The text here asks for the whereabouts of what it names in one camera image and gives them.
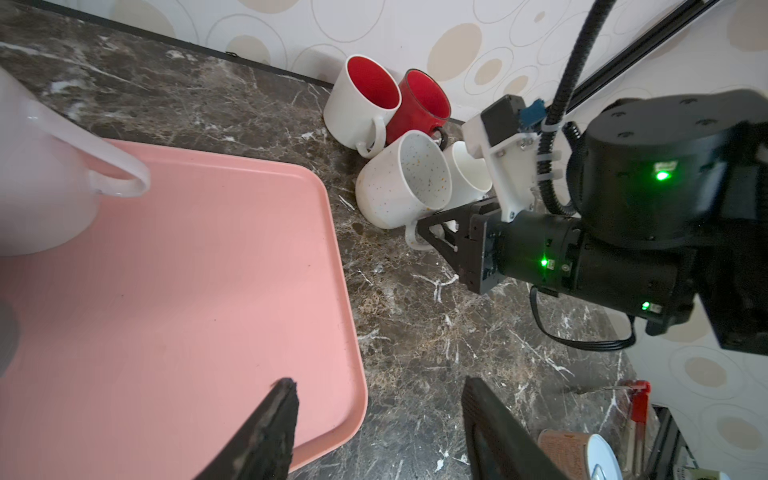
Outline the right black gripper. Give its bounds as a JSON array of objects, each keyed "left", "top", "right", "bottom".
[{"left": 416, "top": 200, "right": 501, "bottom": 294}]

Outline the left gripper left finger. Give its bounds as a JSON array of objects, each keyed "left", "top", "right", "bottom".
[{"left": 197, "top": 378, "right": 299, "bottom": 480}]

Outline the white mug red inside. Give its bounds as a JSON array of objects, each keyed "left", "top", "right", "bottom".
[{"left": 323, "top": 55, "right": 402, "bottom": 159}]

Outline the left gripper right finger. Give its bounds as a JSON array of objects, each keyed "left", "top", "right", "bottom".
[{"left": 461, "top": 377, "right": 565, "bottom": 480}]

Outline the pale pink mug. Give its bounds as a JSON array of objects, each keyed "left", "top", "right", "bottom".
[{"left": 1, "top": 70, "right": 151, "bottom": 257}]

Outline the cream speckled mug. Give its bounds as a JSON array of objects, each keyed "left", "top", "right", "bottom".
[{"left": 355, "top": 130, "right": 453, "bottom": 251}]

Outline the white ribbed mug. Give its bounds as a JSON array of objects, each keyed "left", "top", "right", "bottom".
[{"left": 443, "top": 141, "right": 492, "bottom": 210}]

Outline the white lidded small can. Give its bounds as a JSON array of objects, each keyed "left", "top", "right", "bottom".
[{"left": 537, "top": 429, "right": 623, "bottom": 480}]

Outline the red handled tool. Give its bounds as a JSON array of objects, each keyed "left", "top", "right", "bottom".
[{"left": 629, "top": 380, "right": 652, "bottom": 471}]

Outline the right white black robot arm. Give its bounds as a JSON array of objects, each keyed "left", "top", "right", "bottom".
[{"left": 406, "top": 1, "right": 767, "bottom": 355}]

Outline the pink plastic tray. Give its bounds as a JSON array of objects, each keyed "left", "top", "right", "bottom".
[{"left": 1, "top": 142, "right": 368, "bottom": 479}]

